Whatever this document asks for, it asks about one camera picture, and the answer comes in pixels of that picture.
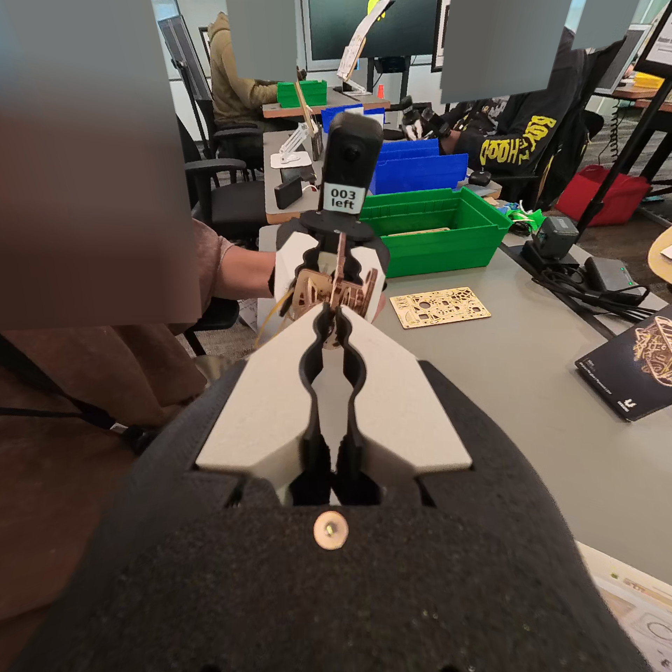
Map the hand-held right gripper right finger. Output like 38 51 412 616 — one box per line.
336 307 473 489

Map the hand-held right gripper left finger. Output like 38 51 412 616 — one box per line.
194 304 333 505

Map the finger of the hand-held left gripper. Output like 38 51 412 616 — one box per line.
348 244 390 322
273 231 321 316

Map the dark wooden strip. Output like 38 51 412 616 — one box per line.
335 231 348 308

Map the wooden model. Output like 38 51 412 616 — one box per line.
290 231 380 351

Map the tan rubber band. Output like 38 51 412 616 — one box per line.
254 286 297 350

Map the instruction booklet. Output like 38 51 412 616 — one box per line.
576 541 672 672

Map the person's left forearm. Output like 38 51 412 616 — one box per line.
191 218 277 316

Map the black model box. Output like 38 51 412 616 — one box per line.
575 304 672 422

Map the black power bank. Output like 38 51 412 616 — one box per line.
273 176 305 211

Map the black office chair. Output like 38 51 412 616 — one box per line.
181 113 266 245

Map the blue plastic bin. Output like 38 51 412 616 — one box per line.
320 104 386 138
370 153 469 196
378 138 441 158

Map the small green plastic bin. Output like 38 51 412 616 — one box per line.
276 80 327 108

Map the person's brown top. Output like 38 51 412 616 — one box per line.
0 315 211 672

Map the dark monitor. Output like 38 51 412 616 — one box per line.
307 0 442 61

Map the red bag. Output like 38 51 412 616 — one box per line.
555 165 652 228

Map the black power adapter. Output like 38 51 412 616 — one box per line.
584 256 648 297

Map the black stand pole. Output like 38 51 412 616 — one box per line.
576 100 672 228

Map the black lanyard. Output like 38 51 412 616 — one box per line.
0 336 154 453

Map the black camera device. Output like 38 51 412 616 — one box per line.
521 215 580 263

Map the black cable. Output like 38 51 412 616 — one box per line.
533 262 662 322

